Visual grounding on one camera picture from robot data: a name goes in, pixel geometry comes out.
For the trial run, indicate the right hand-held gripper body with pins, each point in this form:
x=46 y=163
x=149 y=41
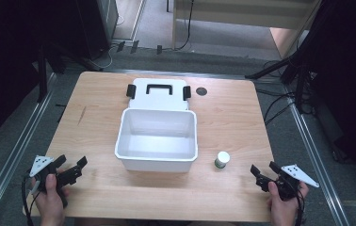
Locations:
x=287 y=182

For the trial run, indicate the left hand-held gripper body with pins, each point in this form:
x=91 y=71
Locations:
x=45 y=171

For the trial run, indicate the person's right hand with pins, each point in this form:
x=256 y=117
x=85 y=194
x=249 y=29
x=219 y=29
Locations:
x=284 y=207

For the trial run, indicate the person's left hand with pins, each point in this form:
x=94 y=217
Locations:
x=50 y=201

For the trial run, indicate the small white green-label bottle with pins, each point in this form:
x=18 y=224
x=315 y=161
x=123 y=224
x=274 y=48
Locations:
x=222 y=159

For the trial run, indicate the white plastic storage box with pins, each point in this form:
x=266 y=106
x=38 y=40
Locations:
x=157 y=138

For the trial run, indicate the black tripod stand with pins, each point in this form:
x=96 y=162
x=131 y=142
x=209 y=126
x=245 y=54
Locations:
x=295 y=78

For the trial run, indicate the black round table grommet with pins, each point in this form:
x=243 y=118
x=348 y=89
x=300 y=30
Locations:
x=201 y=91

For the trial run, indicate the dark grey cabinet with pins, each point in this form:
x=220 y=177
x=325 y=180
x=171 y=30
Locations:
x=100 y=25

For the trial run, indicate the light wooden cabinet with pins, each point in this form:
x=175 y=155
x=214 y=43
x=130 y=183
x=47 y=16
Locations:
x=229 y=15

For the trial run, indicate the metal floor rail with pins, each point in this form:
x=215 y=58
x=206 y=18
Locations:
x=12 y=150
x=317 y=157

